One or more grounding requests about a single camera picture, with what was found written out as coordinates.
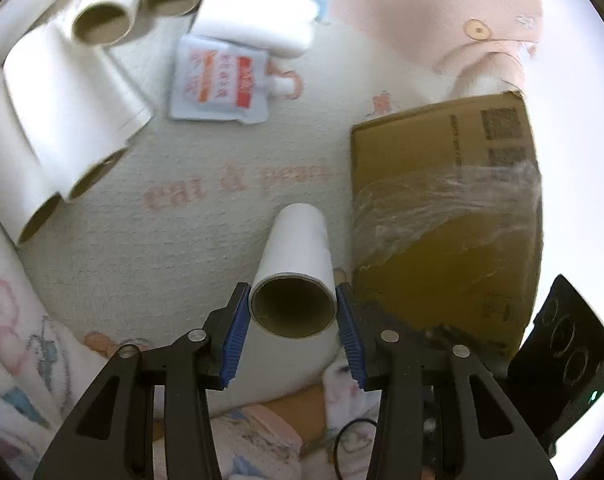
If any white red spout pouch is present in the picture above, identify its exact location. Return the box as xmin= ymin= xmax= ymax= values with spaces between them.
xmin=168 ymin=35 xmax=297 ymax=125

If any brown cardboard box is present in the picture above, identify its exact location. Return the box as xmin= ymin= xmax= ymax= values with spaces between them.
xmin=351 ymin=92 xmax=541 ymax=360

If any pink Hello Kitty bed sheet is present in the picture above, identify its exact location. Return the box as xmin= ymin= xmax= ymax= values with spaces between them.
xmin=14 ymin=0 xmax=541 ymax=346

